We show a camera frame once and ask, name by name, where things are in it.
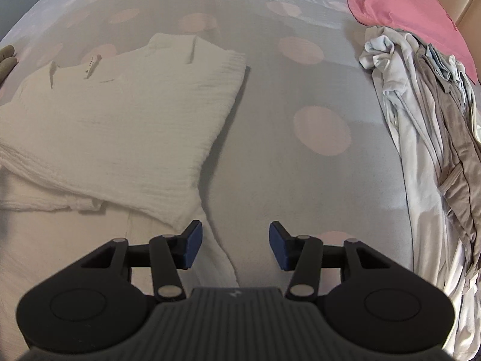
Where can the beige folded garment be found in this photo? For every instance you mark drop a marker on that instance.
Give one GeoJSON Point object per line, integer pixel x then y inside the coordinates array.
{"type": "Point", "coordinates": [5, 62]}

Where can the taupe garment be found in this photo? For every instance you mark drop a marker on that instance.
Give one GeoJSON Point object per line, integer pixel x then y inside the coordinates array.
{"type": "Point", "coordinates": [454, 139]}

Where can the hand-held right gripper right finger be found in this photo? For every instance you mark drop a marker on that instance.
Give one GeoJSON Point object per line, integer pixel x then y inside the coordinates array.
{"type": "Point", "coordinates": [278, 248]}

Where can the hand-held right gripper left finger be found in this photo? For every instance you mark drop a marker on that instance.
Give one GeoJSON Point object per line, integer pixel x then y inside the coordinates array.
{"type": "Point", "coordinates": [193, 242]}

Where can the pile of unfolded clothes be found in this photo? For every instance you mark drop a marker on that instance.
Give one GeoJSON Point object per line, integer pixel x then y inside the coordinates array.
{"type": "Point", "coordinates": [413, 150]}

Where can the polka dot bed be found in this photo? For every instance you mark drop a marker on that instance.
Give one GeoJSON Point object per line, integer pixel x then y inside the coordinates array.
{"type": "Point", "coordinates": [282, 180]}

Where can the white textured muslin garment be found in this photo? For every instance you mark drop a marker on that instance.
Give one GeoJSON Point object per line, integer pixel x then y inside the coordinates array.
{"type": "Point", "coordinates": [131, 120]}

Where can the beige padded headboard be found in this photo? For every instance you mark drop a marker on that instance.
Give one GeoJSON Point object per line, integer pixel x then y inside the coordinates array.
{"type": "Point", "coordinates": [466, 3]}

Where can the light blue cloth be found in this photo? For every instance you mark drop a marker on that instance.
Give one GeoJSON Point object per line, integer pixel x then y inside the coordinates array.
{"type": "Point", "coordinates": [441, 64]}

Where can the pink pillow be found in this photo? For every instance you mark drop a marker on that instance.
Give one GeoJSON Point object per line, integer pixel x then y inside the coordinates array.
{"type": "Point", "coordinates": [406, 3]}

